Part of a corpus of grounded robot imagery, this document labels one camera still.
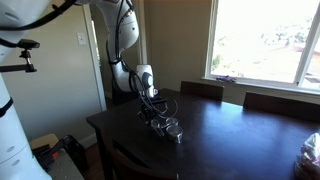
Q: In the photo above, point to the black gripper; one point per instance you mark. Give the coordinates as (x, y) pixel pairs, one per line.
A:
(149, 110)

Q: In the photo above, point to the small steel measuring cup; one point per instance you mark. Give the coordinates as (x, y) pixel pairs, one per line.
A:
(156, 126)

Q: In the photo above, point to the large steel measuring cup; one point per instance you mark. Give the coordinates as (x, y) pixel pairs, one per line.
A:
(175, 133)

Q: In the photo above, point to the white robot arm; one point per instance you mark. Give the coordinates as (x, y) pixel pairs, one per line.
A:
(19, 16)

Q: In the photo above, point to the dark chair far left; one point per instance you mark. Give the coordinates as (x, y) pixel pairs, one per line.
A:
(203, 90)

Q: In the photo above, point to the dark chair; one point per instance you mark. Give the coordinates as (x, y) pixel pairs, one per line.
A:
(282, 106)
(203, 90)

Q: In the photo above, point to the rounded wooden chair near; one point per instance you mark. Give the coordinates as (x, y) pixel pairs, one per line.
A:
(126, 169)

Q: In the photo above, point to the dark wooden dining table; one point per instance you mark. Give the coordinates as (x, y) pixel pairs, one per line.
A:
(221, 141)

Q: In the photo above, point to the purple item on windowsill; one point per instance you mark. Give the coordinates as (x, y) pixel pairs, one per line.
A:
(226, 79)

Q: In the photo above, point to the dark chair far right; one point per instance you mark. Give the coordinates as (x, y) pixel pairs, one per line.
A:
(282, 106)

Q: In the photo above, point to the plastic bag of food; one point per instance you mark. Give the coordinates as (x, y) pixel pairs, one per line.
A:
(307, 163)

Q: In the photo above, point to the white light switch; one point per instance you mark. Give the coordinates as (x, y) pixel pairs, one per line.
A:
(81, 39)

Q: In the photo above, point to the black camera on mount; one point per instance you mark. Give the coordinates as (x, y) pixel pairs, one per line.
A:
(26, 45)

